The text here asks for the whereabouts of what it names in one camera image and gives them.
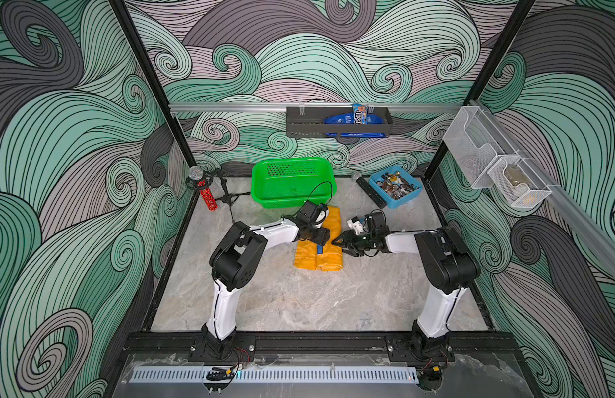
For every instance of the green plastic basket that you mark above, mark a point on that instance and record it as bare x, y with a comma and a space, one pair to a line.
285, 183

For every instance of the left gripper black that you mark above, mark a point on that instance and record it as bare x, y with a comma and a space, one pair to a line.
323, 235

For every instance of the black wall shelf basket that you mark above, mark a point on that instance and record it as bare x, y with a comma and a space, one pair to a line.
309, 124

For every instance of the blue snack packet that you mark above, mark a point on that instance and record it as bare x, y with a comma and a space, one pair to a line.
360, 114

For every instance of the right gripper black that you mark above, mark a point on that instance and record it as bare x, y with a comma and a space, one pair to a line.
357, 244

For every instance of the aluminium wall rail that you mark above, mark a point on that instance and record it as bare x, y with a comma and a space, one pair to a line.
263, 107

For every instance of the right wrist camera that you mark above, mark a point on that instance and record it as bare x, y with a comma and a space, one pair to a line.
357, 225

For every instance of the yellow pillowcase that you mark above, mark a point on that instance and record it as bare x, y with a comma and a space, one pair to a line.
310, 256

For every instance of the blue tray with small parts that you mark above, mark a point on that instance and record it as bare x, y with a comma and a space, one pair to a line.
395, 186

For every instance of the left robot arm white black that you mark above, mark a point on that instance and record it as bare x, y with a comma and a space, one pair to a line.
234, 263

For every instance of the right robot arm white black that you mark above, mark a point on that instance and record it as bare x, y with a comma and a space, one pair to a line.
447, 264

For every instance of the small clear wall bin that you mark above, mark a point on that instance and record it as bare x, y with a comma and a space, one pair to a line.
517, 182

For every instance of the large clear wall bin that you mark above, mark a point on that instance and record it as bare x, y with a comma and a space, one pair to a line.
473, 141

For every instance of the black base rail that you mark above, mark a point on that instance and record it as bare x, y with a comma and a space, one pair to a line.
262, 346

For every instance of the black remote control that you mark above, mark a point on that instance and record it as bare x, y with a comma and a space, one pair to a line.
370, 192

